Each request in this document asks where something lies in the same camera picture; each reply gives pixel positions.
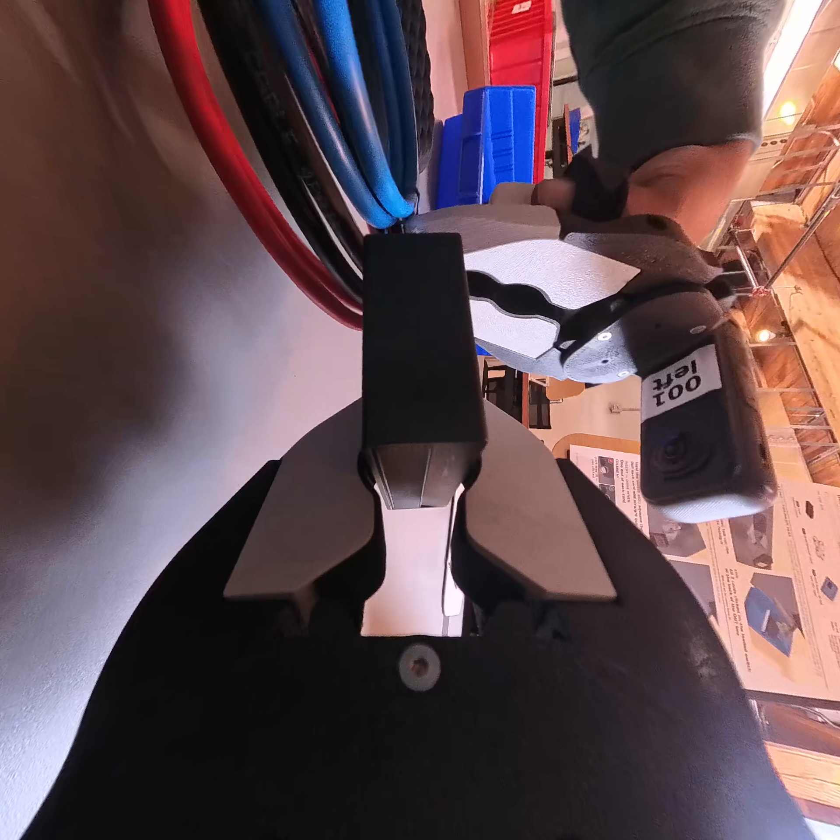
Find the black ethernet port box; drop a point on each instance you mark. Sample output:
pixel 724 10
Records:
pixel 420 341

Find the person's left forearm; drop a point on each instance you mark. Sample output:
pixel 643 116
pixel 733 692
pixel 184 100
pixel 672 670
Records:
pixel 656 79

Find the blue plastic bin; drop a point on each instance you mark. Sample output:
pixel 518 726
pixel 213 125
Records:
pixel 449 170
pixel 499 144

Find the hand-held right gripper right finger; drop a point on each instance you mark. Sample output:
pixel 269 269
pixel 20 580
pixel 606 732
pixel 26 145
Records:
pixel 531 525

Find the red plastic bin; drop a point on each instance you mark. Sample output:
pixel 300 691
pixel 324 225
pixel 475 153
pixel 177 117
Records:
pixel 518 46

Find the person's left hand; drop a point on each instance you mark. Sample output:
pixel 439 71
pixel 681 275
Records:
pixel 689 184

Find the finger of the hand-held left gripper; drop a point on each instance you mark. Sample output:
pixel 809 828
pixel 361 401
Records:
pixel 512 334
pixel 558 272

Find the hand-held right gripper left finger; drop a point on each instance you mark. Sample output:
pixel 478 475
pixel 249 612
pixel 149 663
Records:
pixel 295 525

